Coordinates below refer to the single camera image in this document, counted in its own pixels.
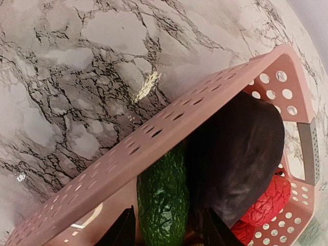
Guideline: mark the green toy cucumber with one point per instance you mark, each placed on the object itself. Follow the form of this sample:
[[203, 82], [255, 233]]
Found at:
[[163, 200]]

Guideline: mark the pink perforated plastic basket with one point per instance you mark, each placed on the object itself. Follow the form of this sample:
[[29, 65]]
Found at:
[[81, 212]]

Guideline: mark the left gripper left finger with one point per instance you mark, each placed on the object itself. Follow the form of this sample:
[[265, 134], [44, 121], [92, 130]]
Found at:
[[122, 232]]

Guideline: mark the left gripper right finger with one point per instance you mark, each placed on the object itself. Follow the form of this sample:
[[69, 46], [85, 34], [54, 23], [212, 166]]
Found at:
[[216, 232]]

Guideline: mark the purple toy eggplant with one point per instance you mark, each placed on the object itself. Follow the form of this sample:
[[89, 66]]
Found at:
[[231, 158]]

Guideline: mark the red toy ball fruit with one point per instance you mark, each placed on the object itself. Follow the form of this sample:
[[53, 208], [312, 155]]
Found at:
[[270, 203]]

